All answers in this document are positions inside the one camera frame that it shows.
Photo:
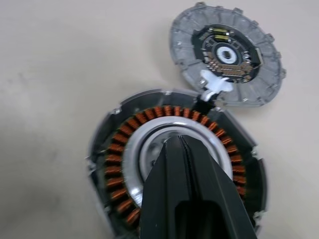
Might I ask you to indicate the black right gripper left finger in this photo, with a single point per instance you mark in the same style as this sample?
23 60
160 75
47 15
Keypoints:
159 189

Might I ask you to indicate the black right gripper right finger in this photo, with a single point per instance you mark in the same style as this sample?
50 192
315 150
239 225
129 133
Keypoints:
214 184

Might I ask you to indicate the grey motor housing copper coils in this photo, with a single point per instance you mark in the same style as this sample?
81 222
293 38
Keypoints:
117 171

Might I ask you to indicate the grey motor lid circuit board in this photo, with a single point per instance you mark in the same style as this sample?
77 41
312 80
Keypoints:
261 49

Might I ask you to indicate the white plastic hinge piece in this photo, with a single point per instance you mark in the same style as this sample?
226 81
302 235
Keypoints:
215 84

